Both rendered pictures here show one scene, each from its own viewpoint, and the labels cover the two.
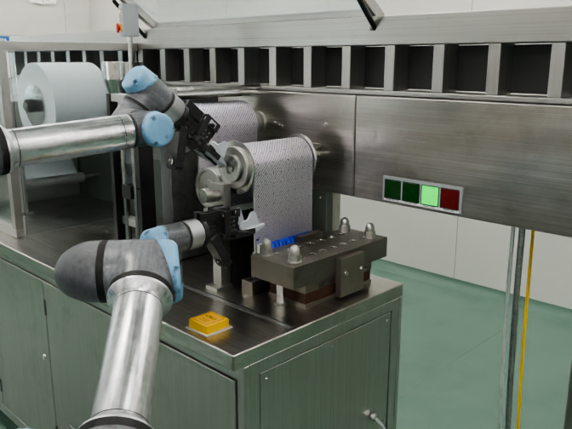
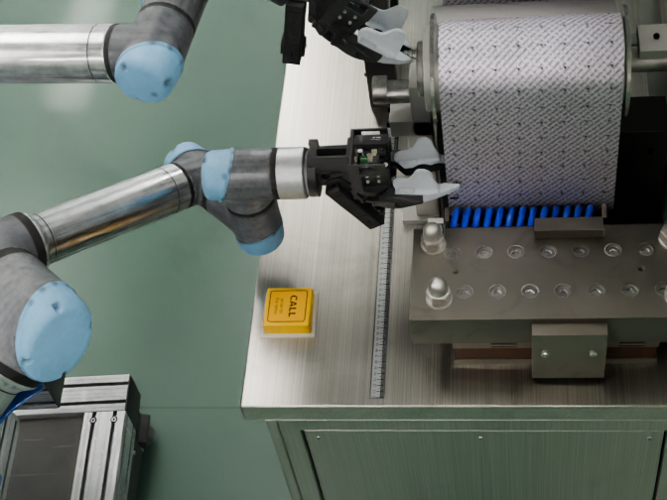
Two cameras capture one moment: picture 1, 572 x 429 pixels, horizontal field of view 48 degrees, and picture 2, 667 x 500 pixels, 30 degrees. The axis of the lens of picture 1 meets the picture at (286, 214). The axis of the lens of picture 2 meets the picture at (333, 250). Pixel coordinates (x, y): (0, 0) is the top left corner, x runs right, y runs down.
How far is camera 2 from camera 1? 152 cm
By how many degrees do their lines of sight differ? 60
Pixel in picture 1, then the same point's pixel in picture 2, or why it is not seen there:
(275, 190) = (502, 135)
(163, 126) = (145, 80)
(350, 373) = (534, 471)
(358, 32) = not seen: outside the picture
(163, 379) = not seen: hidden behind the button
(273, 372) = (333, 435)
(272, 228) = (495, 187)
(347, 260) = (551, 339)
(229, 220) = (359, 178)
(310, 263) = (455, 320)
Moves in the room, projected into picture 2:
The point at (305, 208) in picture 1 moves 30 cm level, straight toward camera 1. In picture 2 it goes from (594, 169) to (430, 291)
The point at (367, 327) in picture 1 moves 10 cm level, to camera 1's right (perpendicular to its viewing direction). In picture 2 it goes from (584, 435) to (637, 480)
